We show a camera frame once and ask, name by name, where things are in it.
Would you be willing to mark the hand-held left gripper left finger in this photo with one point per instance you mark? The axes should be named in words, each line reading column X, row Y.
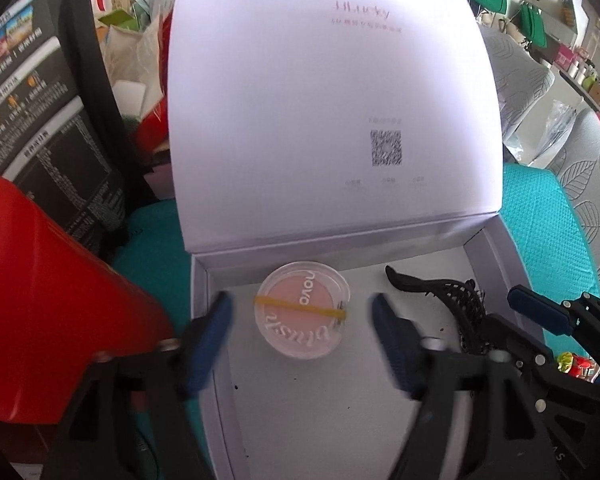
column 210, row 340

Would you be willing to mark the clear plastic bag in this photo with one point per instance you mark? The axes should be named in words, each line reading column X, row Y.
column 545, row 135

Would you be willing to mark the teal bubble mat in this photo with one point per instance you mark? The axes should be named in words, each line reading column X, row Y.
column 545, row 230

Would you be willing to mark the row of jars and bottles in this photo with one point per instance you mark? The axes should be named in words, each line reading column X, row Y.
column 590, row 80

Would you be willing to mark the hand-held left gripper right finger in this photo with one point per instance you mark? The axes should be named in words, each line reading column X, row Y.
column 395, row 345

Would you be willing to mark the white gift box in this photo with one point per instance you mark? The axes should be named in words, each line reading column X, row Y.
column 305, row 110

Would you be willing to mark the thin yellow hair pin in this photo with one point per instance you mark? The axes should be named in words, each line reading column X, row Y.
column 280, row 302

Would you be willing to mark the black hair claw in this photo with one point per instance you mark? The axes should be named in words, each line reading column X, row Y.
column 430, row 290

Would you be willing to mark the black printed pouch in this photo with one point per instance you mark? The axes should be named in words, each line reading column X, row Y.
column 45, row 110

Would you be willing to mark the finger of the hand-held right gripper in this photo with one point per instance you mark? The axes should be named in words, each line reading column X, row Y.
column 535, row 355
column 537, row 310

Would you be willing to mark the red bag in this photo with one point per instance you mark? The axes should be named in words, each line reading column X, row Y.
column 55, row 285

